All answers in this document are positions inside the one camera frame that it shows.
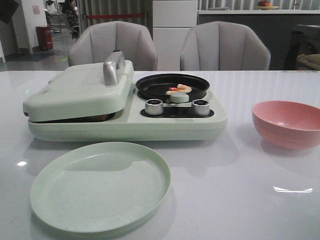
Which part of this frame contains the cooked shrimp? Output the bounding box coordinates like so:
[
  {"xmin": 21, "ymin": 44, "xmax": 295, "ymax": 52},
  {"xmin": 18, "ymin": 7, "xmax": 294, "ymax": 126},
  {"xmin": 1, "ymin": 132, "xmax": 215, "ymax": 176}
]
[
  {"xmin": 165, "ymin": 90, "xmax": 183, "ymax": 95},
  {"xmin": 167, "ymin": 84, "xmax": 192, "ymax": 94}
]

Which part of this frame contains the green breakfast maker lid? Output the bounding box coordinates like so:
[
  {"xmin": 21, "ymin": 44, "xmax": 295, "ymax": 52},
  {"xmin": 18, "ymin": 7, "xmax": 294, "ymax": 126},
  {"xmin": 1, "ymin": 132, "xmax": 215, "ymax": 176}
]
[{"xmin": 22, "ymin": 52, "xmax": 134, "ymax": 123}]

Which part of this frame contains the pink plastic bowl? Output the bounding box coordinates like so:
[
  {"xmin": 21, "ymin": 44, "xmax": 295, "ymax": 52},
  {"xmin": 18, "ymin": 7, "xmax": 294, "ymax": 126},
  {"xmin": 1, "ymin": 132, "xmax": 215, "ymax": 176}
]
[{"xmin": 252, "ymin": 100, "xmax": 320, "ymax": 150}]

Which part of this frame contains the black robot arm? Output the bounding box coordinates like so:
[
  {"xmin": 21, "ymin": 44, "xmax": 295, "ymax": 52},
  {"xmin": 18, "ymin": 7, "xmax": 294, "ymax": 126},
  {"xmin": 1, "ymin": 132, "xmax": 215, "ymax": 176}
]
[{"xmin": 0, "ymin": 0, "xmax": 19, "ymax": 24}]

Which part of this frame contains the green breakfast maker base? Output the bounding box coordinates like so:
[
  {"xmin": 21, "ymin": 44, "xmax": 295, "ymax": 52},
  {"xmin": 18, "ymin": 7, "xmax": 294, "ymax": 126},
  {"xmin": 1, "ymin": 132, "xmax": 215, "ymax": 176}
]
[{"xmin": 28, "ymin": 83, "xmax": 227, "ymax": 142}]

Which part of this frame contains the left silver knob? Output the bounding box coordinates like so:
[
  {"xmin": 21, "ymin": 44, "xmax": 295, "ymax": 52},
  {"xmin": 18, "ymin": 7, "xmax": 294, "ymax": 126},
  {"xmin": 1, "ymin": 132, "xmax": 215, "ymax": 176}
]
[{"xmin": 144, "ymin": 98, "xmax": 164, "ymax": 116}]

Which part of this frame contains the silver knob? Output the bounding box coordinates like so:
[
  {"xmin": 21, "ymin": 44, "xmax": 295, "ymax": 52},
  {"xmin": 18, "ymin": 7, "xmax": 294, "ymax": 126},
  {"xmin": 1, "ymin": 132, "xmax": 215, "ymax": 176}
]
[
  {"xmin": 191, "ymin": 99, "xmax": 211, "ymax": 116},
  {"xmin": 144, "ymin": 98, "xmax": 164, "ymax": 116}
]

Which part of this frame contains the black round frying pan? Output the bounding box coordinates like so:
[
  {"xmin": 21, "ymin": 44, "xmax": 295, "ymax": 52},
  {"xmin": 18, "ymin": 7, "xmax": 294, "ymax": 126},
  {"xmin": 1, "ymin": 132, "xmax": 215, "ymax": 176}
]
[{"xmin": 135, "ymin": 73, "xmax": 210, "ymax": 102}]

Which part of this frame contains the right silver knob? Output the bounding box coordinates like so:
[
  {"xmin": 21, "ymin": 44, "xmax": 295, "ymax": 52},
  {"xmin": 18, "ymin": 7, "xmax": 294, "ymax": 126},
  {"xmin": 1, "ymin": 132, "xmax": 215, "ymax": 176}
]
[{"xmin": 191, "ymin": 99, "xmax": 211, "ymax": 116}]

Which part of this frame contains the light green round plate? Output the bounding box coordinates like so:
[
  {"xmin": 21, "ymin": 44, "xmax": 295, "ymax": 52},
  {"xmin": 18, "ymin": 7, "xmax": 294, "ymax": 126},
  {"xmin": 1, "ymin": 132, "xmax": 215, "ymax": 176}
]
[{"xmin": 30, "ymin": 142, "xmax": 171, "ymax": 234}]

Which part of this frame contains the right grey armchair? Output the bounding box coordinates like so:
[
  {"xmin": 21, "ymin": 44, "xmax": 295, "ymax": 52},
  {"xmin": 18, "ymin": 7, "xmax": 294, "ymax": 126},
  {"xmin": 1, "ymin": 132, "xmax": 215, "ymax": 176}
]
[{"xmin": 180, "ymin": 21, "xmax": 271, "ymax": 71}]

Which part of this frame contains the grey armchair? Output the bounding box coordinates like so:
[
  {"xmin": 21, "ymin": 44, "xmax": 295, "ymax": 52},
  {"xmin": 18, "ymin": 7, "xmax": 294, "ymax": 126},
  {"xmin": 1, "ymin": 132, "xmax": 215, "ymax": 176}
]
[
  {"xmin": 67, "ymin": 21, "xmax": 158, "ymax": 71},
  {"xmin": 180, "ymin": 21, "xmax": 271, "ymax": 71}
]

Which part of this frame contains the white cabinet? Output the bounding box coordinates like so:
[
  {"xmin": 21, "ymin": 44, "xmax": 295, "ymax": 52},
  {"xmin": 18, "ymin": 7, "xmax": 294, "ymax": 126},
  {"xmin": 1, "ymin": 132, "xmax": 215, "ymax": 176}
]
[{"xmin": 152, "ymin": 0, "xmax": 198, "ymax": 71}]

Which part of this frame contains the left grey armchair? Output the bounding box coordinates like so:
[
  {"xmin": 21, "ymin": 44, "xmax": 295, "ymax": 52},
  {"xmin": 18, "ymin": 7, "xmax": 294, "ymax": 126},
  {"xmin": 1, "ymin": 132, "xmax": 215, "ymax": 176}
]
[{"xmin": 67, "ymin": 21, "xmax": 158, "ymax": 71}]

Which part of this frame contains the red barrier belt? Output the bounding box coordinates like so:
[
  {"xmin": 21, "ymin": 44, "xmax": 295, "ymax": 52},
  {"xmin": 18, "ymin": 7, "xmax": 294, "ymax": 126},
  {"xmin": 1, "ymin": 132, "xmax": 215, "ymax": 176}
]
[{"xmin": 85, "ymin": 13, "xmax": 145, "ymax": 20}]

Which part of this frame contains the seated person in background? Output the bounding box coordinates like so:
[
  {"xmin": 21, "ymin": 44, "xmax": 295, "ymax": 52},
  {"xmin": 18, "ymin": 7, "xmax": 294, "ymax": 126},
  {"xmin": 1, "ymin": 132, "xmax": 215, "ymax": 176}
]
[{"xmin": 61, "ymin": 0, "xmax": 80, "ymax": 39}]

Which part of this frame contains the red bin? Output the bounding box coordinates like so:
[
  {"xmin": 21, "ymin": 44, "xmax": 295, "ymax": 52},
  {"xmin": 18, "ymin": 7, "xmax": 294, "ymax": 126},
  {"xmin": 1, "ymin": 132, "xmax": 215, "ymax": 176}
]
[{"xmin": 36, "ymin": 25, "xmax": 53, "ymax": 51}]

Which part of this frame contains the dark grey counter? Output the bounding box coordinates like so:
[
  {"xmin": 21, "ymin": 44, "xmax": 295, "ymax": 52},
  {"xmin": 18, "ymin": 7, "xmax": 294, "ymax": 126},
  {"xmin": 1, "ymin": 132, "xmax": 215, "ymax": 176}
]
[{"xmin": 197, "ymin": 10, "xmax": 320, "ymax": 70}]

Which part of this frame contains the fruit plate on counter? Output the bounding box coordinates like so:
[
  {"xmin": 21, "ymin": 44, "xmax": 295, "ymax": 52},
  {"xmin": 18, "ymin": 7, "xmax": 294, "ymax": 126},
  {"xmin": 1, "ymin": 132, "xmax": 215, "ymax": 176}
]
[{"xmin": 256, "ymin": 0, "xmax": 279, "ymax": 10}]

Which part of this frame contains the green round pan handle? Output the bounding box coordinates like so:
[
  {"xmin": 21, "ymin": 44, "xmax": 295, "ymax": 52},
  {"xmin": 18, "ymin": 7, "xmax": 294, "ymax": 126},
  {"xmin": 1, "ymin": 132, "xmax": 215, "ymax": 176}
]
[{"xmin": 168, "ymin": 91, "xmax": 189, "ymax": 104}]

